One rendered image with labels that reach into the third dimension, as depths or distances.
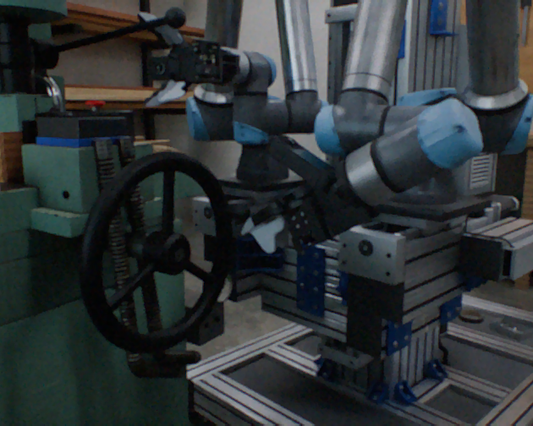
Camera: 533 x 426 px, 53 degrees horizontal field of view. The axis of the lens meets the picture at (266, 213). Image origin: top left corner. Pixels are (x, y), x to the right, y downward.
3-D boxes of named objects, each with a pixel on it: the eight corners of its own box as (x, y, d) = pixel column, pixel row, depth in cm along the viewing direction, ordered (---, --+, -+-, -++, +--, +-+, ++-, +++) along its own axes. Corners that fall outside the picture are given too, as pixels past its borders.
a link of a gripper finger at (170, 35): (164, -5, 88) (196, 35, 95) (139, 2, 91) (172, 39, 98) (156, 9, 87) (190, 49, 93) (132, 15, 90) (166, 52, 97)
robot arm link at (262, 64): (279, 92, 117) (279, 52, 115) (250, 90, 108) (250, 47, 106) (250, 93, 121) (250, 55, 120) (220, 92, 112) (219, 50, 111)
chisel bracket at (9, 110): (19, 147, 87) (15, 94, 85) (-25, 144, 95) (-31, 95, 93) (60, 144, 93) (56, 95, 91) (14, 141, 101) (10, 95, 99)
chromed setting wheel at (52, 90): (54, 136, 105) (49, 71, 103) (19, 133, 112) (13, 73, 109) (68, 135, 107) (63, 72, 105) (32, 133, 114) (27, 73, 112)
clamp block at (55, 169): (79, 215, 73) (74, 149, 71) (23, 204, 80) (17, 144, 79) (158, 199, 85) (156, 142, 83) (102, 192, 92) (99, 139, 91)
